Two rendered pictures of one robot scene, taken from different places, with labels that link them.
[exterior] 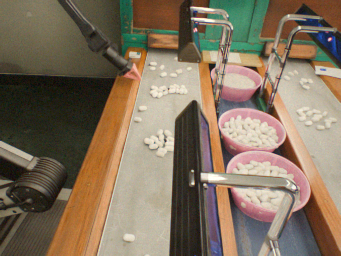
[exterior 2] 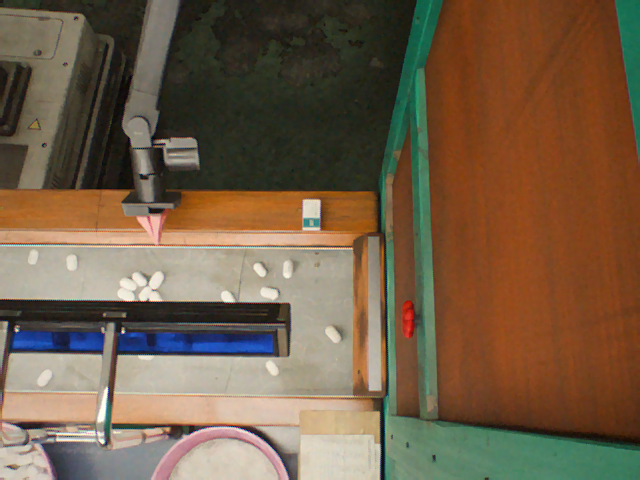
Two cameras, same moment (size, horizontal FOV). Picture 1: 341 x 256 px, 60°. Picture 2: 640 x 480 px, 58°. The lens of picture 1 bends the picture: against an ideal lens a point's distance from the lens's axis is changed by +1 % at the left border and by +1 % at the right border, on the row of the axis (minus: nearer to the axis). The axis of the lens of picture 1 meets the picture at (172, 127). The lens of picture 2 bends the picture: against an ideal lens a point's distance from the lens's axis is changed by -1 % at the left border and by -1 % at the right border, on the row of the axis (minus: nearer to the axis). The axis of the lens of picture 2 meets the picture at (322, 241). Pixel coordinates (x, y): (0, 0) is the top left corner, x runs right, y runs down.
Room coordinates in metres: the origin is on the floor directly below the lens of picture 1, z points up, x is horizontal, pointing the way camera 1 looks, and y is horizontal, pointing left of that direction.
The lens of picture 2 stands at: (1.61, -0.14, 1.91)
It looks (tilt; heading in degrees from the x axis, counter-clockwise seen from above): 74 degrees down; 94
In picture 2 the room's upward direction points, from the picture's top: 3 degrees counter-clockwise
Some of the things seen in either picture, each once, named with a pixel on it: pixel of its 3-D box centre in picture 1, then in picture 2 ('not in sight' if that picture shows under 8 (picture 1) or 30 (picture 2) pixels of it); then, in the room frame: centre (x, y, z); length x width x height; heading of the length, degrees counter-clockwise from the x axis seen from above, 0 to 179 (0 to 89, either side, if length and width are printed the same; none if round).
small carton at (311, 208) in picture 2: (134, 55); (311, 214); (1.56, 0.24, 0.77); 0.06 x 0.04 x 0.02; 91
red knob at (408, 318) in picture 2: not in sight; (410, 319); (1.70, -0.04, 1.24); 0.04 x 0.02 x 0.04; 91
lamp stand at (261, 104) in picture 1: (292, 71); not in sight; (1.24, -0.51, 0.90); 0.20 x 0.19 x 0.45; 1
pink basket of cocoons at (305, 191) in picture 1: (263, 187); not in sight; (0.69, -0.32, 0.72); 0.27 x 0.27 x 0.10
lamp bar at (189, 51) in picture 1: (189, 22); (74, 324); (1.24, -0.03, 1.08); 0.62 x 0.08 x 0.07; 1
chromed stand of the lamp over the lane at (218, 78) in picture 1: (202, 64); (109, 386); (1.23, -0.11, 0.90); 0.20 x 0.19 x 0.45; 1
